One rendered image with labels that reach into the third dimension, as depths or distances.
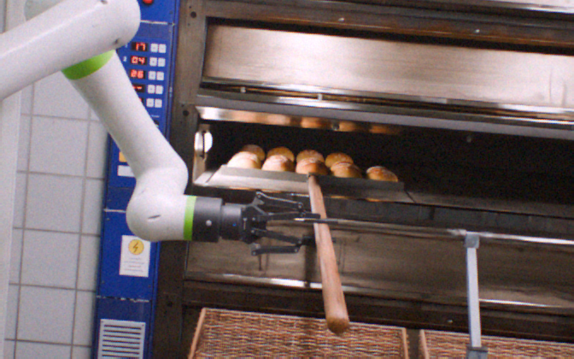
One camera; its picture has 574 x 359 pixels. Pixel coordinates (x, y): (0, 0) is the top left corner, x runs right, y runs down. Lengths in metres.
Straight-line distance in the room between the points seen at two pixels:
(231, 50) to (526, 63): 0.78
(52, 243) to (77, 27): 1.16
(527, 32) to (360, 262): 0.75
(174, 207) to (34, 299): 0.93
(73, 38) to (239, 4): 1.03
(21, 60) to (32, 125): 1.11
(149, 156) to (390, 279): 0.93
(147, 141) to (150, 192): 0.11
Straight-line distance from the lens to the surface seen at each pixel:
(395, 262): 2.93
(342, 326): 1.44
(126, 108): 2.20
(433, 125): 2.75
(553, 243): 2.59
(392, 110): 2.74
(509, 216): 2.95
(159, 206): 2.18
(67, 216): 2.97
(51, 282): 3.01
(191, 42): 2.89
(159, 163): 2.26
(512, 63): 2.94
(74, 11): 1.94
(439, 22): 2.90
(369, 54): 2.89
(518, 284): 2.98
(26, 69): 1.87
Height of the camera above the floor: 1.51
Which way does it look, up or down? 5 degrees down
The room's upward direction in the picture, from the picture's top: 5 degrees clockwise
